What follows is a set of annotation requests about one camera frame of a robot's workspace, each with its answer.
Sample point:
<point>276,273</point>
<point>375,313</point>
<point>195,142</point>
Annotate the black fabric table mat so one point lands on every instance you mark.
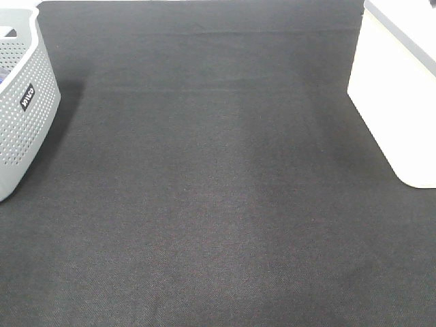
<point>207,168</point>

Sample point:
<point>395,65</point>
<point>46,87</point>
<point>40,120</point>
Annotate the white plastic bin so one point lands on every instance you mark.
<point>392,85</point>

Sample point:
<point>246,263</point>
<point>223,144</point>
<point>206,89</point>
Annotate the grey perforated plastic basket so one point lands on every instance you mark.
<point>30,94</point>

